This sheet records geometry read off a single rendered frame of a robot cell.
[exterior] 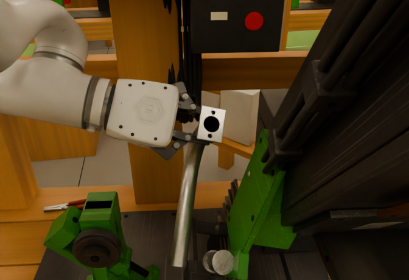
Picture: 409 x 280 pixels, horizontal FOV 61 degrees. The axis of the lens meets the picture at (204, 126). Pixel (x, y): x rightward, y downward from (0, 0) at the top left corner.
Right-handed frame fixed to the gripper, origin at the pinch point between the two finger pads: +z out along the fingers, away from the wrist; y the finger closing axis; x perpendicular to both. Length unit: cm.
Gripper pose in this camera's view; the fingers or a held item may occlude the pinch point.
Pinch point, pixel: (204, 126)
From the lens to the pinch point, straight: 57.2
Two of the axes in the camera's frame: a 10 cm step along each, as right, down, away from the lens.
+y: 1.5, -9.5, 2.6
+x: -2.3, 2.3, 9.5
